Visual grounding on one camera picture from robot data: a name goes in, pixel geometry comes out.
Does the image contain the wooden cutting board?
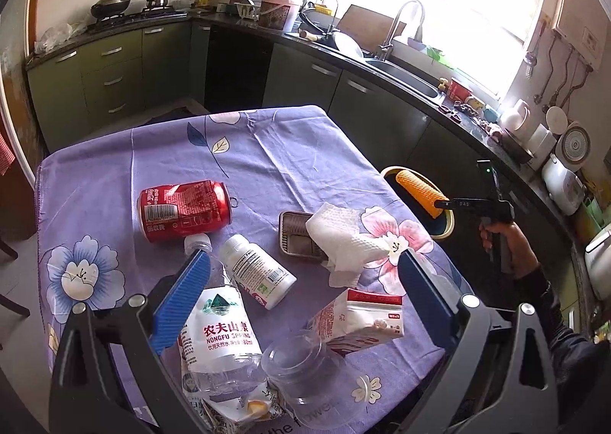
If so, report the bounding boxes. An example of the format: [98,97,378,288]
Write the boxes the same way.
[336,5,407,42]

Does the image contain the green plastic container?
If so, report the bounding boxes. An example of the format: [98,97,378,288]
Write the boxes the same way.
[575,198,606,245]

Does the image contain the gas stove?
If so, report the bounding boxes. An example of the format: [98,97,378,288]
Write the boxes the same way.
[86,7,190,32]

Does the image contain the purple floral tablecloth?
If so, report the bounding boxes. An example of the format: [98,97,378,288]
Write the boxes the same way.
[34,105,474,434]

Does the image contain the white paper tissue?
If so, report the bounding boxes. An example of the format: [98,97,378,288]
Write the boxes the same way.
[305,202,391,290]

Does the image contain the steel sink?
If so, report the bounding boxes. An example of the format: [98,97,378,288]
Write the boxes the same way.
[364,57,440,99]

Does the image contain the orange textured cylinder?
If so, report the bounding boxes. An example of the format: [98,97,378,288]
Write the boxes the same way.
[397,170,451,220]

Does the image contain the white kettle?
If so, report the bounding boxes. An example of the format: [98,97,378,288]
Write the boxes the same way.
[499,99,531,132]

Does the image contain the clear plastic water bottle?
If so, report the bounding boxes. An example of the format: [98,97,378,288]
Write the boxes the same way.
[179,232,269,400]

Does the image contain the brown ribbed tray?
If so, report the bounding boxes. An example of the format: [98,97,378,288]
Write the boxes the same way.
[279,211,336,264]

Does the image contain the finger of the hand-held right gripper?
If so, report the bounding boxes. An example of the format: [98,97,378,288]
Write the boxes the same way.
[436,197,483,213]

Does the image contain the yellow rimmed trash bin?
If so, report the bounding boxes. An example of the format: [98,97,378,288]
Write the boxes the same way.
[379,165,456,240]

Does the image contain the black wok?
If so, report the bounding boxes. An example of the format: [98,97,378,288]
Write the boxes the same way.
[90,0,131,19]

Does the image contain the white water heater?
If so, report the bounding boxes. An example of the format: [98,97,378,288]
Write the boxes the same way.
[553,0,610,73]

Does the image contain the dark wooden chair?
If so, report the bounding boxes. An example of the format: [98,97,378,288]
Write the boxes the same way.
[0,129,40,318]

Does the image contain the round white lid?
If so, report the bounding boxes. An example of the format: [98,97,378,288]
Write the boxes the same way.
[545,106,569,132]

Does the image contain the black flat pan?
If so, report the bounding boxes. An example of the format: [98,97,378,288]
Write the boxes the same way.
[499,130,535,166]

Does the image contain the white countertop appliance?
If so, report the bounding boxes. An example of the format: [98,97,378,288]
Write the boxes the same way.
[585,229,611,302]

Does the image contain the white rice cooker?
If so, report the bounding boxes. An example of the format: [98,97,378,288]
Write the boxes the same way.
[541,153,587,216]

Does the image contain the person's right hand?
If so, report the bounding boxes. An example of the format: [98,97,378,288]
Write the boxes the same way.
[478,219,541,280]

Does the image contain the white square container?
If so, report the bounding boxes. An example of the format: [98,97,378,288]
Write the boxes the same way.
[525,124,558,171]

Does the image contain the clear plastic cup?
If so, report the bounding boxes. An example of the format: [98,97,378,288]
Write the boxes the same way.
[261,330,355,430]

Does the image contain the white red milk carton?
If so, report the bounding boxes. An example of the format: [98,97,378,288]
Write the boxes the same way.
[305,287,406,359]

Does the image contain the crumpled printed packet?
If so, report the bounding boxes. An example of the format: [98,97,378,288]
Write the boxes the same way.
[180,343,288,434]

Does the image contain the tall steel faucet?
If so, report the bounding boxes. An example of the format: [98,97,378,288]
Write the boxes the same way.
[378,0,426,62]

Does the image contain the small steel faucet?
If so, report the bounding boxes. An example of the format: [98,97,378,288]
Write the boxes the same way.
[319,0,340,35]

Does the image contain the pink lidded bucket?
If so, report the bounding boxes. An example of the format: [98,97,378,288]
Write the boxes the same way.
[258,0,304,32]

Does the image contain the small white plastic bottle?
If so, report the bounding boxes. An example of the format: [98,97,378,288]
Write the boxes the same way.
[218,234,297,311]

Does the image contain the person's right forearm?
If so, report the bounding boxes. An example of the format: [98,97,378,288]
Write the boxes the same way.
[513,265,611,353]

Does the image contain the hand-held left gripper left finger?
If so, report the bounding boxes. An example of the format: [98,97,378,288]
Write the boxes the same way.
[48,248,213,434]

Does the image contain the clear plastic bag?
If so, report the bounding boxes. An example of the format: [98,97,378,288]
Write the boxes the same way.
[34,23,87,55]

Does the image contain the white plate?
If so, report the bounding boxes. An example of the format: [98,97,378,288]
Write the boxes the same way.
[331,31,367,58]

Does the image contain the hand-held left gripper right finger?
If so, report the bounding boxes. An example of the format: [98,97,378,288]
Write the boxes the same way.
[398,248,557,434]

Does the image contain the green kitchen cabinets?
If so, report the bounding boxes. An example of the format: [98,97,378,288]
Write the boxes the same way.
[26,16,590,325]

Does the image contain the red soda can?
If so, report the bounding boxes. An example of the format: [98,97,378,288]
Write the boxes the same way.
[137,180,239,244]

